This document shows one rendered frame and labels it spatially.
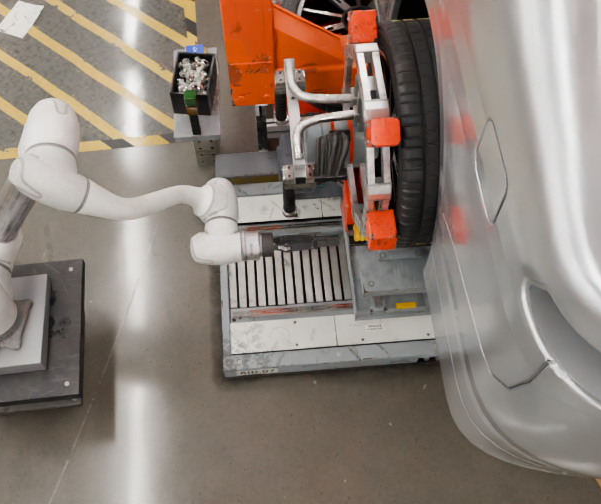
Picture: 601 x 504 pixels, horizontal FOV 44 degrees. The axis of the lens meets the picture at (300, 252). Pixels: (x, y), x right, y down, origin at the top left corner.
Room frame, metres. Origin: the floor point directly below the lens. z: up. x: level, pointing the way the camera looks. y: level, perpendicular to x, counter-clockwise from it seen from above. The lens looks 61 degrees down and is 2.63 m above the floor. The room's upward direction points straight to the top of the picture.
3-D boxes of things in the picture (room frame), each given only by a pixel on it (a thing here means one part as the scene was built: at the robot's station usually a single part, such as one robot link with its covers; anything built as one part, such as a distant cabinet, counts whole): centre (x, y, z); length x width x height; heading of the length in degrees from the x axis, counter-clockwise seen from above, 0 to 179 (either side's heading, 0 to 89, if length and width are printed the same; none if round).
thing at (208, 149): (1.93, 0.39, 0.21); 0.10 x 0.10 x 0.42; 5
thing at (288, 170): (1.18, 0.00, 0.93); 0.09 x 0.05 x 0.05; 95
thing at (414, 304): (1.38, -0.36, 0.13); 0.50 x 0.36 x 0.10; 5
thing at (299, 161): (1.26, -0.08, 1.03); 0.19 x 0.18 x 0.11; 95
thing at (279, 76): (1.52, 0.03, 0.93); 0.09 x 0.05 x 0.05; 95
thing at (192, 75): (1.88, 0.39, 0.51); 0.20 x 0.14 x 0.13; 175
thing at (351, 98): (1.45, -0.06, 1.03); 0.19 x 0.18 x 0.11; 95
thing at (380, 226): (1.05, -0.22, 0.85); 0.09 x 0.08 x 0.07; 5
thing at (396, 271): (1.38, -0.36, 0.32); 0.40 x 0.30 x 0.28; 5
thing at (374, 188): (1.37, -0.19, 0.85); 0.54 x 0.07 x 0.54; 5
